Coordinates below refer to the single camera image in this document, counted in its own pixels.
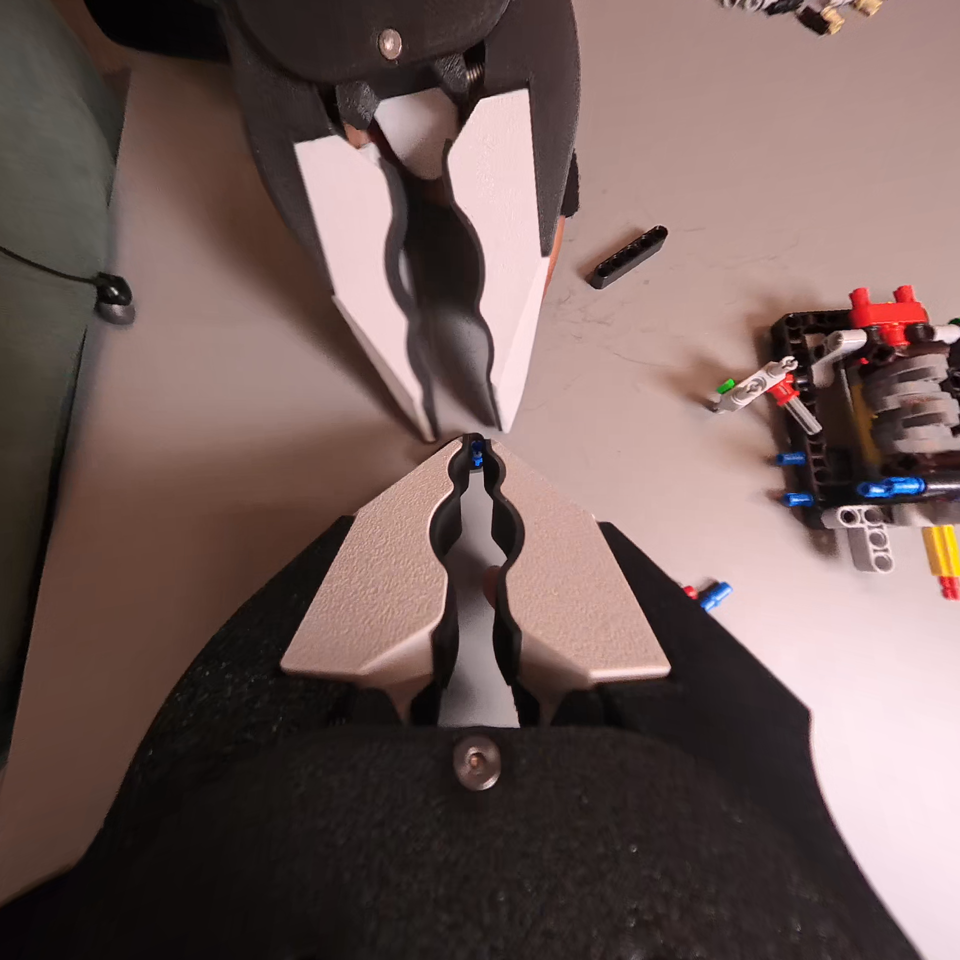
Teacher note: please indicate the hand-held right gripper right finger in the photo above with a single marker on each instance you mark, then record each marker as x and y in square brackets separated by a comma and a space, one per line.
[577, 592]

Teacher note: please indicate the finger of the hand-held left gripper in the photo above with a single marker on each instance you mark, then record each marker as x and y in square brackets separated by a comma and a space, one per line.
[502, 210]
[345, 225]

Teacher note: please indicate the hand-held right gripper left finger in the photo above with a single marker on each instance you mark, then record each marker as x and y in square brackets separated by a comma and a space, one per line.
[367, 592]

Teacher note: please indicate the long blue lego pin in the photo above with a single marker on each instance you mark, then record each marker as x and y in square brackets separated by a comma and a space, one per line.
[716, 595]

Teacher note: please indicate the short blue lego pin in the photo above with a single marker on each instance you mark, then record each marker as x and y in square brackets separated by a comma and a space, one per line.
[477, 454]

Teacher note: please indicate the dark grey triangular lego liftarm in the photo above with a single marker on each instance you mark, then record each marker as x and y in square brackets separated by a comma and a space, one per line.
[474, 438]

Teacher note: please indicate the lego chassis assembly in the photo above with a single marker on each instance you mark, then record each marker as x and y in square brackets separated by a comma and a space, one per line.
[915, 405]

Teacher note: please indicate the black five-hole lego beam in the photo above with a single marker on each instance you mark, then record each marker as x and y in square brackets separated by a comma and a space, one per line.
[628, 256]

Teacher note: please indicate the pile of small lego pieces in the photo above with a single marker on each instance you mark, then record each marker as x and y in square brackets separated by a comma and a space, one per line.
[817, 19]

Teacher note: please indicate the person's left hand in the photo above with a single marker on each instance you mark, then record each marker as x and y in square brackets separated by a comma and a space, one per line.
[553, 262]

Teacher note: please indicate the person's right hand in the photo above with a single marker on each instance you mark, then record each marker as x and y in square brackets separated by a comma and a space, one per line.
[492, 586]

